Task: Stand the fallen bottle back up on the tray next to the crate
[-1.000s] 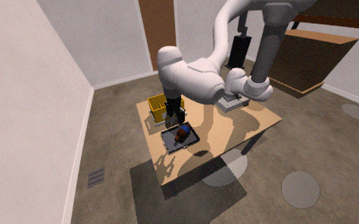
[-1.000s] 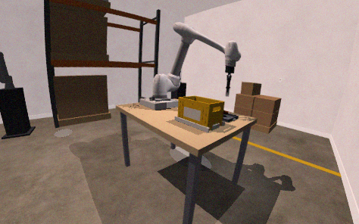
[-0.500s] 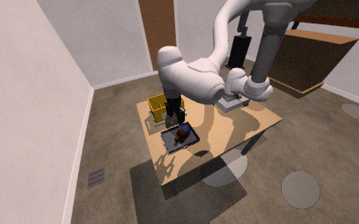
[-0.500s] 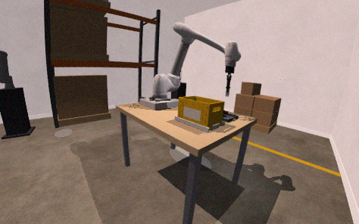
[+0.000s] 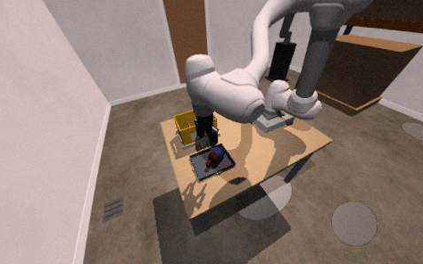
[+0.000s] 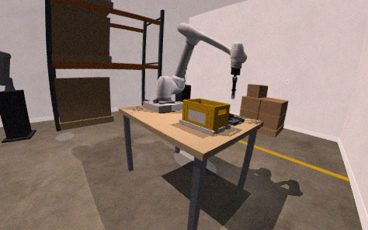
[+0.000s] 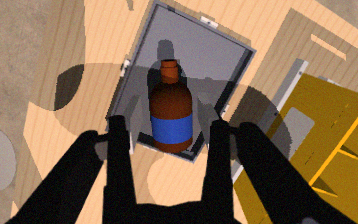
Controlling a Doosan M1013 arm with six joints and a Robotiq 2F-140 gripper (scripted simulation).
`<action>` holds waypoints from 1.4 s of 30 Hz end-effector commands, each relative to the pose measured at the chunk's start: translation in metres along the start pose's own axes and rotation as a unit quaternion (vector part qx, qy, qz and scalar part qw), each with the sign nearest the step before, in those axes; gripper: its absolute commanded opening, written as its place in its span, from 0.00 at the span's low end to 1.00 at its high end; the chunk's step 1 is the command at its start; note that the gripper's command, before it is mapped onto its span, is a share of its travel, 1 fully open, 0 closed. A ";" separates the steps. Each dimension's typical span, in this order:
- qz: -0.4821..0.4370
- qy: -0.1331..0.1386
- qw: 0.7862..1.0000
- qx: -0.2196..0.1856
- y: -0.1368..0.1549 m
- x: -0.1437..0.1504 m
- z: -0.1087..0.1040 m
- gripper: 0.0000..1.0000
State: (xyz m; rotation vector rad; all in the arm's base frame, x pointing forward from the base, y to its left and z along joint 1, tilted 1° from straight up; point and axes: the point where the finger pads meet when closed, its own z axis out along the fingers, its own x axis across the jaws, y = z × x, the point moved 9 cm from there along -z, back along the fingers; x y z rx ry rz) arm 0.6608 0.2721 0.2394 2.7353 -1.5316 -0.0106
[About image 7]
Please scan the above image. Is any yellow crate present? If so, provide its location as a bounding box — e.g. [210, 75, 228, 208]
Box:
[233, 73, 358, 224]

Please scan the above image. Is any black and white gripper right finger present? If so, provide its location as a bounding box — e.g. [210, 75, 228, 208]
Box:
[196, 92, 357, 224]

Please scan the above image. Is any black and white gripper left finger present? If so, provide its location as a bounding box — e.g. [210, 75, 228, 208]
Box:
[4, 95, 143, 224]

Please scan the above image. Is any grey rectangular tray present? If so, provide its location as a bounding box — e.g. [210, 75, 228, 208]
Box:
[110, 0, 257, 164]

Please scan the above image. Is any brown bottle with blue label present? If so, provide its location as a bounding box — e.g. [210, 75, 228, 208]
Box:
[149, 59, 193, 153]

